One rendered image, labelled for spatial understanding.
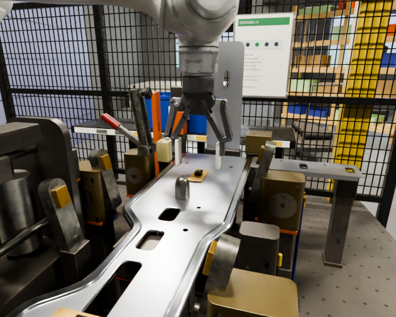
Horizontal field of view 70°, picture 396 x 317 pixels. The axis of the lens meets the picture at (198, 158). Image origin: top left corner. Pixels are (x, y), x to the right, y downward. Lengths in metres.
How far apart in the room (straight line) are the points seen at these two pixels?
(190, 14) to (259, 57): 0.77
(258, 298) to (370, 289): 0.65
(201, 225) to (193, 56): 0.35
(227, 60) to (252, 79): 0.29
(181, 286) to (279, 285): 0.13
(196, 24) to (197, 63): 0.19
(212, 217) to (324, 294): 0.45
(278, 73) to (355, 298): 0.79
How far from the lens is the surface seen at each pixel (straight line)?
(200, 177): 0.72
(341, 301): 0.89
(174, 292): 0.40
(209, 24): 0.46
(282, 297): 0.34
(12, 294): 0.51
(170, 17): 0.50
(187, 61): 0.64
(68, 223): 0.51
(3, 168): 0.45
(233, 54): 0.93
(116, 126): 0.78
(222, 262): 0.30
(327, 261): 0.98
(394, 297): 0.96
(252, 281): 0.35
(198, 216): 0.55
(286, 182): 0.61
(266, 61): 1.20
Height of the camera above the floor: 1.27
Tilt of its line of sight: 18 degrees down
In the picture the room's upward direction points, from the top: straight up
